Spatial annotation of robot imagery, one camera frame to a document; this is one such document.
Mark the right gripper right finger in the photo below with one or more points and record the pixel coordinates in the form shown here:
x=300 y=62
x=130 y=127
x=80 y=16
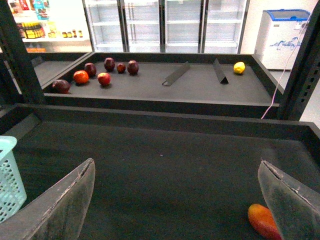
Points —
x=294 y=206

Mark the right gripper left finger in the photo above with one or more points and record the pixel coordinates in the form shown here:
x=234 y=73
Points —
x=59 y=212

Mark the light blue plastic basket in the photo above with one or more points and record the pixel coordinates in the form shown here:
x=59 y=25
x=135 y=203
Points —
x=12 y=191

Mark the dark red apple front left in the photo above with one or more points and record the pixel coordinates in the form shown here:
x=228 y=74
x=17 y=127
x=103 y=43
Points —
x=61 y=86

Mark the orange red apple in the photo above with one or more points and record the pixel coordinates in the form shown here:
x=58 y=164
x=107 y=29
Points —
x=81 y=77

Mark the red yellow apple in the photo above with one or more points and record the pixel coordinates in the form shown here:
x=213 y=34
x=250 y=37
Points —
x=104 y=79

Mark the dark red apple tall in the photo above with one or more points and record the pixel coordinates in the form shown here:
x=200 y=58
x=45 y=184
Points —
x=109 y=64

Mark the small red apple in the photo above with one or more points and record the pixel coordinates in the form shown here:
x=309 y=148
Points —
x=121 y=68

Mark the dark red apple right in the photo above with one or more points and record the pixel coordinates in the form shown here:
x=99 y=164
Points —
x=132 y=67

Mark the orange mango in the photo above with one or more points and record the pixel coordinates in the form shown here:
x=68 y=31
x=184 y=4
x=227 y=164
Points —
x=261 y=219

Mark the black shelf divider right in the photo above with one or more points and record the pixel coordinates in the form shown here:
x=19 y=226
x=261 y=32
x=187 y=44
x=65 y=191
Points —
x=221 y=77

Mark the black shelf divider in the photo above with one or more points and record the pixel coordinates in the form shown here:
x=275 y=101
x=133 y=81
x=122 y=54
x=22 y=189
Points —
x=173 y=77
x=221 y=77

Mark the yellow lemon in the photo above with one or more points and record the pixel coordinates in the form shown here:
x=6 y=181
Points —
x=239 y=68

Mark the white chest freezer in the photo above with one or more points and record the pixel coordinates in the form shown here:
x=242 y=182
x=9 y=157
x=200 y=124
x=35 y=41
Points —
x=280 y=36

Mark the black shelf divider left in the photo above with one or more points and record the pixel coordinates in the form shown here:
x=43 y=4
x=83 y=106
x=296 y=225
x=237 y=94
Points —
x=173 y=77

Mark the grocery shelf with bottles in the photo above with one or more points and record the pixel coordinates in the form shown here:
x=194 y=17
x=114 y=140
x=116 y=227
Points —
x=52 y=26

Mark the glass door refrigerator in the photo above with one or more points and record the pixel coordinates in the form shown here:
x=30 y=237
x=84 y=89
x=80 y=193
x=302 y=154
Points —
x=166 y=26

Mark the black shelf upright post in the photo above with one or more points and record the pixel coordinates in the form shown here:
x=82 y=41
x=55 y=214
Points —
x=17 y=57

